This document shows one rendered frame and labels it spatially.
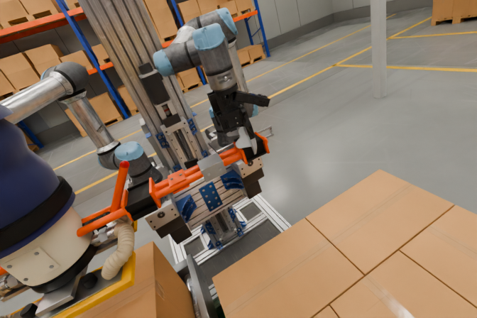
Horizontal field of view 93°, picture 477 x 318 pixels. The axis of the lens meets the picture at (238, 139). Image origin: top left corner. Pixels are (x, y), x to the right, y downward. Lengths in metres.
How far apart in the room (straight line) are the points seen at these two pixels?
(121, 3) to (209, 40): 0.76
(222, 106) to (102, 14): 0.81
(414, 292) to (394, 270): 0.09
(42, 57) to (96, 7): 6.70
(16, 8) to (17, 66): 1.34
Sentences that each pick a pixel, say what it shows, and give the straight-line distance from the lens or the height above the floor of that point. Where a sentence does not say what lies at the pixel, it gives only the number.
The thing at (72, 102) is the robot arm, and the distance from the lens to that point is 1.24.
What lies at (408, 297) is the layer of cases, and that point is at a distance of 1.23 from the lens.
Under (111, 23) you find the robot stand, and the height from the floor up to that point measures 1.77.
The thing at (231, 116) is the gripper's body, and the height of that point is 1.41.
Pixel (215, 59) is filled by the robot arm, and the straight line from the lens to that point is 0.59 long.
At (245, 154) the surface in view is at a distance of 0.68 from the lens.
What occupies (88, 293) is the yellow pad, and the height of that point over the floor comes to 1.17.
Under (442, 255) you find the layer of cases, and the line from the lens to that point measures 1.35.
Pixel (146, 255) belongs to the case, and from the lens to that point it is 1.07.
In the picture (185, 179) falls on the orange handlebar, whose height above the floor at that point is 1.28.
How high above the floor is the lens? 1.63
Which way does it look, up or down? 27 degrees down
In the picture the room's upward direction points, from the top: 20 degrees counter-clockwise
